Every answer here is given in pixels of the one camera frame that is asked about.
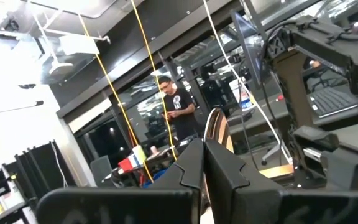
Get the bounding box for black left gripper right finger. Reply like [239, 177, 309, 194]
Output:
[204, 139, 281, 224]

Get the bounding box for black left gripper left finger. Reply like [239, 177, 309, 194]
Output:
[149, 138, 205, 215]

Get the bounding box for blue and white box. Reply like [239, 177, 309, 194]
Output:
[127, 154, 140, 168]

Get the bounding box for person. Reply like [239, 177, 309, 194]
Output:
[158, 75, 199, 141]

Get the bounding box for red box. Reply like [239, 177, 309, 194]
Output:
[117, 157, 134, 173]

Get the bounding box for dark grey desk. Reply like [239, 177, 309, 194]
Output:
[227, 93, 358, 136]

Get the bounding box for grey chair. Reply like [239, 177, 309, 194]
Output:
[89, 154, 115, 188]

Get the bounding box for white tub with blue label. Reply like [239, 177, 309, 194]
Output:
[228, 77, 255, 112]

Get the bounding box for black monitor screen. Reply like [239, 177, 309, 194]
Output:
[230, 9, 269, 91]

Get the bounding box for black curtain panels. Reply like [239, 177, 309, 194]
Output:
[4, 140, 78, 195]

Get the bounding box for white cable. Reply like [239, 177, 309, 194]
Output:
[202, 0, 293, 165]

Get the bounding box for yellow cable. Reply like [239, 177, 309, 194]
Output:
[130, 0, 178, 162]
[78, 14, 154, 184]

